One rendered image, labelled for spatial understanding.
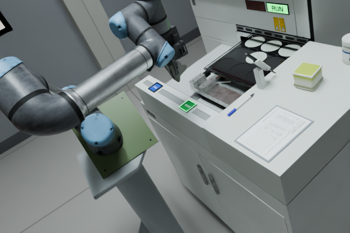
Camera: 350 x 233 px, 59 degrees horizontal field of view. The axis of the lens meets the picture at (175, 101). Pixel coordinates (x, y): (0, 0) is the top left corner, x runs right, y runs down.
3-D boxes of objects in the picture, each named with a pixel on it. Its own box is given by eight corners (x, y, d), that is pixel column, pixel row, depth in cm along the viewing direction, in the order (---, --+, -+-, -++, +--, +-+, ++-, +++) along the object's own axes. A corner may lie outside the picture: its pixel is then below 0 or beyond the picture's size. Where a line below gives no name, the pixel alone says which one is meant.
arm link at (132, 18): (131, 38, 91) (158, 20, 95) (105, 13, 92) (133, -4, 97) (129, 52, 98) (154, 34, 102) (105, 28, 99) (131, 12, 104)
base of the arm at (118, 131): (99, 163, 131) (96, 160, 122) (79, 134, 134) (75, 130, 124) (128, 142, 135) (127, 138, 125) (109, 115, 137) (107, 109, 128)
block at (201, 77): (202, 77, 154) (200, 72, 152) (206, 79, 151) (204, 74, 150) (190, 86, 152) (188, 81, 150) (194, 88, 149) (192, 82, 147)
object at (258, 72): (265, 79, 122) (260, 50, 114) (274, 81, 119) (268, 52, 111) (255, 87, 120) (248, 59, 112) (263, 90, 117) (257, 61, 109)
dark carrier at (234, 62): (253, 34, 167) (253, 33, 166) (310, 47, 140) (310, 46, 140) (207, 68, 156) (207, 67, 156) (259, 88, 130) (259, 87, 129)
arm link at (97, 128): (100, 155, 123) (95, 152, 110) (77, 131, 124) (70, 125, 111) (122, 134, 126) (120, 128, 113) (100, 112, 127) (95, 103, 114)
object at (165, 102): (158, 95, 166) (148, 74, 158) (229, 139, 124) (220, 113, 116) (145, 105, 163) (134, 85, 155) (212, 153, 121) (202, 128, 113)
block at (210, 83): (212, 81, 148) (211, 76, 146) (217, 83, 145) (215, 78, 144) (200, 90, 145) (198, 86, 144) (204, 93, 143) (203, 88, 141)
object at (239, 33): (241, 44, 173) (237, 29, 167) (311, 62, 139) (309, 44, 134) (239, 46, 172) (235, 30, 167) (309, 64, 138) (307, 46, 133)
